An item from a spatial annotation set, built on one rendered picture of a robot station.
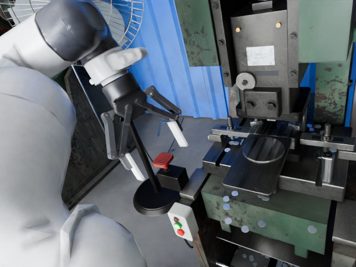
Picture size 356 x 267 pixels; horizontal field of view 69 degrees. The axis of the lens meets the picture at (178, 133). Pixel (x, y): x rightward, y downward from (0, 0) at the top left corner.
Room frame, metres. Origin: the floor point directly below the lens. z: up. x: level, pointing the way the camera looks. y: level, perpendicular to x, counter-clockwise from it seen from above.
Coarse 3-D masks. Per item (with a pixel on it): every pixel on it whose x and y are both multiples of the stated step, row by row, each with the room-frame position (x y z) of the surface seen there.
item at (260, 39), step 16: (256, 0) 0.73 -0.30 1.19; (272, 0) 0.67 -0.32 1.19; (240, 16) 0.68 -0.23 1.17; (256, 16) 0.65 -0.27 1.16; (272, 16) 0.63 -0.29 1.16; (240, 32) 0.68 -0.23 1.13; (256, 32) 0.65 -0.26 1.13; (272, 32) 0.63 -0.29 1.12; (240, 48) 0.68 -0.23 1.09; (256, 48) 0.65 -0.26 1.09; (272, 48) 0.63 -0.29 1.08; (240, 64) 0.69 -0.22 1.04; (256, 64) 0.66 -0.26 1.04; (272, 64) 0.63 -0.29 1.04; (240, 80) 0.68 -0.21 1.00; (256, 80) 0.66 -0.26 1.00; (272, 80) 0.63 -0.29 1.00; (240, 96) 0.70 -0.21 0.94; (256, 96) 0.63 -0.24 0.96; (272, 96) 0.60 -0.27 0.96; (288, 96) 0.61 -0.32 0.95; (256, 112) 0.64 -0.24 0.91; (272, 112) 0.61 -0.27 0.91; (288, 112) 0.61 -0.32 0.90
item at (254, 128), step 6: (264, 120) 0.77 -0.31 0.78; (252, 126) 0.75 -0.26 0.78; (258, 126) 0.74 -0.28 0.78; (264, 126) 0.73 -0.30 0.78; (270, 126) 0.73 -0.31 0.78; (282, 126) 0.70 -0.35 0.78; (288, 126) 0.69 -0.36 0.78; (252, 132) 0.72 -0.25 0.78; (258, 132) 0.71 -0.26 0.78; (264, 132) 0.70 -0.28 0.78; (270, 132) 0.69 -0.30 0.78; (276, 132) 0.68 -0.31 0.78; (282, 132) 0.67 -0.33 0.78; (288, 132) 0.66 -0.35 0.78; (294, 132) 0.65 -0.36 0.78; (294, 138) 0.63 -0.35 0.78; (294, 144) 0.63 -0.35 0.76
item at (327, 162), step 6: (324, 156) 0.50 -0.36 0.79; (330, 156) 0.49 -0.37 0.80; (324, 162) 0.50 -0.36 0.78; (330, 162) 0.49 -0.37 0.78; (324, 168) 0.50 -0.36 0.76; (330, 168) 0.49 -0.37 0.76; (324, 174) 0.50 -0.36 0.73; (330, 174) 0.49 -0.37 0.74; (324, 180) 0.49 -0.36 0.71; (330, 180) 0.49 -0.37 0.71
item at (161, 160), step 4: (164, 152) 0.79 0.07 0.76; (160, 156) 0.77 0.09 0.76; (164, 156) 0.76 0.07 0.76; (168, 156) 0.75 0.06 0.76; (172, 156) 0.75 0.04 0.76; (156, 160) 0.75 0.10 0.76; (160, 160) 0.75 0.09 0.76; (164, 160) 0.74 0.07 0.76; (168, 160) 0.73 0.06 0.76; (156, 164) 0.73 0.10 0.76; (160, 164) 0.72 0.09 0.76; (164, 164) 0.72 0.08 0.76; (164, 168) 0.75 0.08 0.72
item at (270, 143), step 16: (256, 144) 0.65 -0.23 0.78; (272, 144) 0.62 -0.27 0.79; (288, 144) 0.61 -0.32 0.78; (240, 160) 0.60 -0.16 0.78; (256, 160) 0.57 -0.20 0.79; (272, 160) 0.56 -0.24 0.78; (240, 176) 0.53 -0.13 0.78; (256, 176) 0.52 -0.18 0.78; (272, 176) 0.50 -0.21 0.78; (256, 192) 0.46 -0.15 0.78; (272, 192) 0.45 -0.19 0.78
